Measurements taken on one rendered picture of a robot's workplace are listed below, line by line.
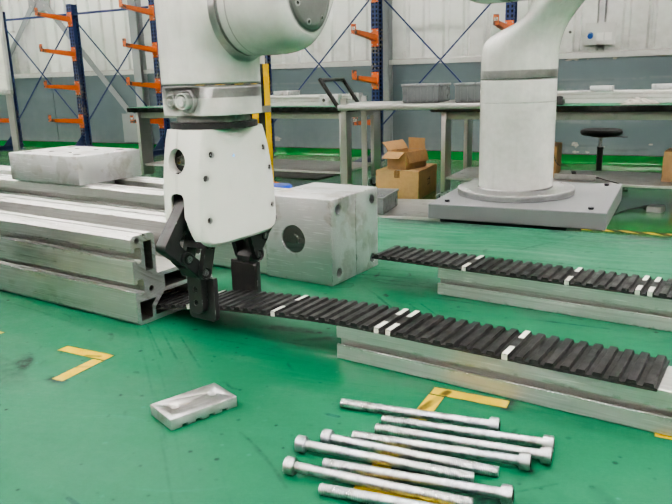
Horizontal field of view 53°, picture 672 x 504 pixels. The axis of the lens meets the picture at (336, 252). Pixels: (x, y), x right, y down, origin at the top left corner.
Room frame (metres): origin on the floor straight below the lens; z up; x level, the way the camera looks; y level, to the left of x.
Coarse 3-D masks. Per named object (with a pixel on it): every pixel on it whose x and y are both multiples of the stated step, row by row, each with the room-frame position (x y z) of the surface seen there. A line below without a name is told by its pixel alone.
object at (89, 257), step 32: (0, 224) 0.71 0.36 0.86; (32, 224) 0.67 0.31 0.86; (64, 224) 0.66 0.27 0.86; (96, 224) 0.65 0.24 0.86; (128, 224) 0.70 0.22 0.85; (160, 224) 0.67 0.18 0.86; (0, 256) 0.71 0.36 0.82; (32, 256) 0.68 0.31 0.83; (64, 256) 0.65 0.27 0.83; (96, 256) 0.62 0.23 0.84; (128, 256) 0.61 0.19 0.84; (160, 256) 0.68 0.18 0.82; (0, 288) 0.72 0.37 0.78; (32, 288) 0.68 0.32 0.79; (64, 288) 0.65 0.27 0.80; (96, 288) 0.62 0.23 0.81; (128, 288) 0.61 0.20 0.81; (160, 288) 0.62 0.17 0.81; (128, 320) 0.60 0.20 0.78
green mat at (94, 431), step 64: (512, 256) 0.81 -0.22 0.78; (576, 256) 0.80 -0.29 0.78; (640, 256) 0.79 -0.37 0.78; (0, 320) 0.62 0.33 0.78; (64, 320) 0.61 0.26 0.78; (192, 320) 0.60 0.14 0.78; (256, 320) 0.60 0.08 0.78; (512, 320) 0.58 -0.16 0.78; (576, 320) 0.58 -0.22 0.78; (0, 384) 0.47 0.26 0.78; (64, 384) 0.47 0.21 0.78; (128, 384) 0.47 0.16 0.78; (192, 384) 0.46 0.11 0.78; (256, 384) 0.46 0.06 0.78; (320, 384) 0.46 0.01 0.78; (384, 384) 0.46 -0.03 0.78; (448, 384) 0.45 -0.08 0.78; (0, 448) 0.38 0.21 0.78; (64, 448) 0.38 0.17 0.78; (128, 448) 0.38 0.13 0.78; (192, 448) 0.37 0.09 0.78; (256, 448) 0.37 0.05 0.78; (576, 448) 0.36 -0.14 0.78; (640, 448) 0.36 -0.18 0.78
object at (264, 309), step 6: (288, 294) 0.59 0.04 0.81; (276, 300) 0.57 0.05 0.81; (282, 300) 0.57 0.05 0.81; (288, 300) 0.57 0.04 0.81; (258, 306) 0.55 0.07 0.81; (264, 306) 0.55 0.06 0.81; (270, 306) 0.55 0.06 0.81; (276, 306) 0.55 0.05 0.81; (252, 312) 0.55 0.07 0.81; (258, 312) 0.54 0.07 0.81; (264, 312) 0.54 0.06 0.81
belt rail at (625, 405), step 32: (352, 352) 0.50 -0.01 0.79; (384, 352) 0.49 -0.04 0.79; (416, 352) 0.47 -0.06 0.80; (448, 352) 0.45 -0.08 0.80; (480, 384) 0.44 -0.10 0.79; (512, 384) 0.43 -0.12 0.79; (544, 384) 0.42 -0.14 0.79; (576, 384) 0.40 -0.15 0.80; (608, 384) 0.39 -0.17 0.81; (608, 416) 0.39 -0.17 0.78; (640, 416) 0.38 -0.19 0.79
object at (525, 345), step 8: (520, 336) 0.46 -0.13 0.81; (528, 336) 0.46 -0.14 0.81; (536, 336) 0.46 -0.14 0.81; (544, 336) 0.46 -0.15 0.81; (512, 344) 0.44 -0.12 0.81; (520, 344) 0.44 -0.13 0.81; (528, 344) 0.44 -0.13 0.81; (536, 344) 0.44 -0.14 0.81; (504, 352) 0.43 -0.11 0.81; (512, 352) 0.43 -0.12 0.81; (520, 352) 0.43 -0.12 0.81; (528, 352) 0.43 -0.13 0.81; (512, 360) 0.42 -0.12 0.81; (520, 360) 0.42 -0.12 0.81
